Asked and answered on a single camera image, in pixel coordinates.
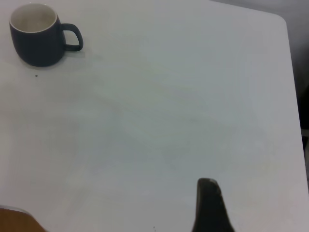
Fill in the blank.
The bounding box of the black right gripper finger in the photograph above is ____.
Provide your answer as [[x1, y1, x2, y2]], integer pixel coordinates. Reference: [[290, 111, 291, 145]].
[[191, 178, 236, 232]]

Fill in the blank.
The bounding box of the dark grey mug white inside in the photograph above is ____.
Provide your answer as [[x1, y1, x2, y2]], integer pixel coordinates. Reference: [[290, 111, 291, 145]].
[[9, 2, 84, 68]]

